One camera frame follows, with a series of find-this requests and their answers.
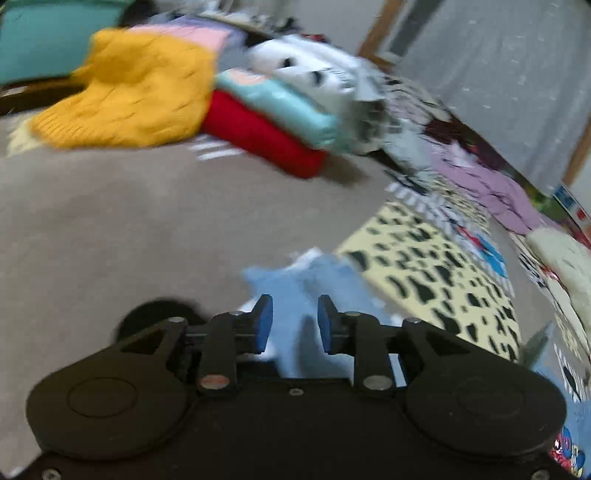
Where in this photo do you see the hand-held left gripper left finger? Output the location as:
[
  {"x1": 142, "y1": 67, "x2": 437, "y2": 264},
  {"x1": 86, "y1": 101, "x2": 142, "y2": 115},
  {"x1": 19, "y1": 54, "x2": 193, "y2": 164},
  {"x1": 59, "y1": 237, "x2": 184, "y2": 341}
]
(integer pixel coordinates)
[{"x1": 119, "y1": 294, "x2": 274, "y2": 398}]

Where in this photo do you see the colourful printed box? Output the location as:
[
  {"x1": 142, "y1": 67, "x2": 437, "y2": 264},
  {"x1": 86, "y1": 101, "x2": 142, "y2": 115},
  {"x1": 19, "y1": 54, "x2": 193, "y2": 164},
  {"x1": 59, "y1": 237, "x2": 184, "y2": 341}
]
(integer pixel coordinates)
[{"x1": 553, "y1": 184, "x2": 591, "y2": 234}]

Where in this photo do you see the teal pillow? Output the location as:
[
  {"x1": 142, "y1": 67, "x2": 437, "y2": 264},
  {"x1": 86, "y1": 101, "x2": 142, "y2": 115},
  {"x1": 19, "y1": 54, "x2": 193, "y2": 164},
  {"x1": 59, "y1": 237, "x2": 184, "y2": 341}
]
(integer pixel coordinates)
[{"x1": 0, "y1": 0, "x2": 134, "y2": 86}]

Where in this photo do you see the pink folded garment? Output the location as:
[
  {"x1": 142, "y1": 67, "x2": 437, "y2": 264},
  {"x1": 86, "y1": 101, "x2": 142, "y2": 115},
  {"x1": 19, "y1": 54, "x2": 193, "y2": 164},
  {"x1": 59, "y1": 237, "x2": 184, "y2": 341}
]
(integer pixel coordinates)
[{"x1": 131, "y1": 16, "x2": 243, "y2": 52}]

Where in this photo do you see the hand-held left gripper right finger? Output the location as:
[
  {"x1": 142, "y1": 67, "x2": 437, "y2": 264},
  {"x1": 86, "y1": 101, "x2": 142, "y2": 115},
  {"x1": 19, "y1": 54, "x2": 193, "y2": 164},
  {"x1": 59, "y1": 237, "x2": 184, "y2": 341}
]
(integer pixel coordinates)
[{"x1": 317, "y1": 294, "x2": 468, "y2": 391}]

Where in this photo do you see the light teal folded garment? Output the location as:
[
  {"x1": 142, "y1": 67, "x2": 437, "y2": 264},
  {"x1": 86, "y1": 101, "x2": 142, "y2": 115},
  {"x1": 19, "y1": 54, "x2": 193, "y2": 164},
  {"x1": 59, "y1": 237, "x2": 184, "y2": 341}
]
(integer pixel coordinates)
[{"x1": 215, "y1": 68, "x2": 340, "y2": 151}]

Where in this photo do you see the purple garment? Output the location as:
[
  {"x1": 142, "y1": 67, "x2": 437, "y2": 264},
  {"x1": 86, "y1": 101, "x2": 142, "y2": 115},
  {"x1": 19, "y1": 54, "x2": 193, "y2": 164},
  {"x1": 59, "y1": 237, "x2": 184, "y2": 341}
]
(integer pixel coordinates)
[{"x1": 427, "y1": 141, "x2": 559, "y2": 234}]

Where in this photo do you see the grey crumpled garment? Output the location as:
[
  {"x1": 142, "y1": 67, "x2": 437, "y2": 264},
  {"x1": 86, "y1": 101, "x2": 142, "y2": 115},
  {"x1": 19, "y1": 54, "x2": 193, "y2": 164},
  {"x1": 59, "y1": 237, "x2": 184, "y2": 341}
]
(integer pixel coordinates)
[{"x1": 339, "y1": 74, "x2": 432, "y2": 174}]

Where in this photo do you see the brown printed blanket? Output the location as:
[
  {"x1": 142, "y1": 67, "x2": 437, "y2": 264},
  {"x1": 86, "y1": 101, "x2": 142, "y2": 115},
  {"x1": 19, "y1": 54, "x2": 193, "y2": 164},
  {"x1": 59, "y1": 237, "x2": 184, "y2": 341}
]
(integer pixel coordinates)
[{"x1": 0, "y1": 78, "x2": 591, "y2": 462}]

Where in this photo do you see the yellow knitted sweater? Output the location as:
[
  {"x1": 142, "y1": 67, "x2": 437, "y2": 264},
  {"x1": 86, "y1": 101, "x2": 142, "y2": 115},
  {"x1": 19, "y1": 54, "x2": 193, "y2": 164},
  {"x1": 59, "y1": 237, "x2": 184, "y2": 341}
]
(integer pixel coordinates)
[{"x1": 28, "y1": 28, "x2": 219, "y2": 149}]

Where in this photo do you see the white garment with black marks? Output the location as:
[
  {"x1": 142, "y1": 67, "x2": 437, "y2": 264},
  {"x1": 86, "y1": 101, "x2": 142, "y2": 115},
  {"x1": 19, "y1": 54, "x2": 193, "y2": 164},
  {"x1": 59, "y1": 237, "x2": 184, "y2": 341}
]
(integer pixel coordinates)
[{"x1": 247, "y1": 37, "x2": 370, "y2": 107}]

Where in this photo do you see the red folded garment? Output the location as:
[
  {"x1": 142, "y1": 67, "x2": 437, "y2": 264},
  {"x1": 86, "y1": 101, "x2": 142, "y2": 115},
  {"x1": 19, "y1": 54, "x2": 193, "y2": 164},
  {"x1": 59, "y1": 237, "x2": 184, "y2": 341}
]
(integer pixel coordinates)
[{"x1": 201, "y1": 90, "x2": 328, "y2": 180}]

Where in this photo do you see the blue denim garment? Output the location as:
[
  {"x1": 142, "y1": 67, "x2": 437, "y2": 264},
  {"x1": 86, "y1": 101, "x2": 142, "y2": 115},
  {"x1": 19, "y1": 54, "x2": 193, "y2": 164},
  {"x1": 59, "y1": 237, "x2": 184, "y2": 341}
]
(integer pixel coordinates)
[{"x1": 240, "y1": 251, "x2": 591, "y2": 478}]

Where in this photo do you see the cream fluffy garment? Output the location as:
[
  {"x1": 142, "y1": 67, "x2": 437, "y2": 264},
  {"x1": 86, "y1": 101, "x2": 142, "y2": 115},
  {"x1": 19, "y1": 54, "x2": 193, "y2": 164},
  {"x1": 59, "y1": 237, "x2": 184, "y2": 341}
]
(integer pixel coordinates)
[{"x1": 526, "y1": 226, "x2": 591, "y2": 342}]

